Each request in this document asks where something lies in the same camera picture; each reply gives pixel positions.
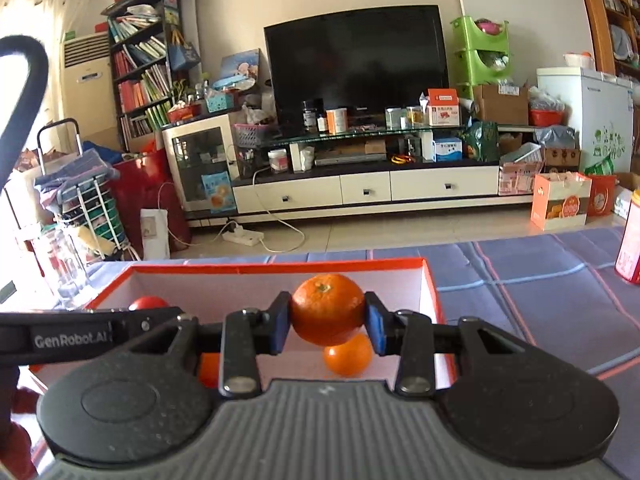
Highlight red and white carton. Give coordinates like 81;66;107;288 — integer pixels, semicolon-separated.
425;88;461;127

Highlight clear glass mug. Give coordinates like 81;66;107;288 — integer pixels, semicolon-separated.
32;224;92;312

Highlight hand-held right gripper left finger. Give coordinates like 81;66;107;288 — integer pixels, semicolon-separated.
117;290;293;397

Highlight brown cardboard box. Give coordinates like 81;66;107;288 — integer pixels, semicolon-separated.
472;84;531;127

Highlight wooden bookshelf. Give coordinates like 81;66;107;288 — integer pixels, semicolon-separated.
574;0;640;83

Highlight orange mandarin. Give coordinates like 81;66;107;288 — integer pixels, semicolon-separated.
322;333;374;379
290;273;366;347

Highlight blue plastic basket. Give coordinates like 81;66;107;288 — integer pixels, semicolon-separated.
205;90;236;114

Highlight pink plastic basket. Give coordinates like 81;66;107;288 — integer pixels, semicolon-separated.
234;122;272;149

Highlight white paper bag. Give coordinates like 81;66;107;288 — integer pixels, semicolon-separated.
139;208;172;261

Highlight white standing air conditioner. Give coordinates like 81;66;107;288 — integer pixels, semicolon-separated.
61;31;117;153

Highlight white chest freezer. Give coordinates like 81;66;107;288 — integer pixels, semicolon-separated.
536;66;635;177

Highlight white television cabinet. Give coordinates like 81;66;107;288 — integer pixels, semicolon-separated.
161;112;537;222

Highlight blue snack bag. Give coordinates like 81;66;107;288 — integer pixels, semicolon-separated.
201;172;237;214

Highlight black cable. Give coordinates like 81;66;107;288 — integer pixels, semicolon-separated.
0;34;51;187

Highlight white wire shopping cart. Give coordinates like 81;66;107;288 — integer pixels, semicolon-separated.
34;118;137;263

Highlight red plastic basket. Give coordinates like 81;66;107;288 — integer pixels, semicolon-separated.
166;104;202;124

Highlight large red bag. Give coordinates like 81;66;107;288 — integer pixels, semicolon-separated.
107;149;193;262

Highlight green foil bag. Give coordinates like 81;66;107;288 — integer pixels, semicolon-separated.
462;120;500;163

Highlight blue plaid blanket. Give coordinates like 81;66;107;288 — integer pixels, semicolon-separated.
30;226;640;480

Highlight green stacking bins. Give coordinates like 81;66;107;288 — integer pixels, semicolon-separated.
449;15;512;102

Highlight orange cardboard box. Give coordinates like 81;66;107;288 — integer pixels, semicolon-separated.
28;258;459;392

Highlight dark bookshelf with books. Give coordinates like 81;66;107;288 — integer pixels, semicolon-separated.
101;0;212;153

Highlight red tomato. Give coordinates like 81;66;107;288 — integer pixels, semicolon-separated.
128;295;171;314
198;353;224;389

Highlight blue and white box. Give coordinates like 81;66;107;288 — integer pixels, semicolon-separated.
432;138;464;163

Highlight orange fruit gift box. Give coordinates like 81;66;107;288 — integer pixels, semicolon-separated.
530;171;593;232

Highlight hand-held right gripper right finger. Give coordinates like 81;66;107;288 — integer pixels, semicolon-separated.
365;291;537;397

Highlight black flat television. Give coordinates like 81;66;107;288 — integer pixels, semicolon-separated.
263;4;449;127

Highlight white power strip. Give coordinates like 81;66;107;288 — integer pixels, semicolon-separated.
222;229;265;247

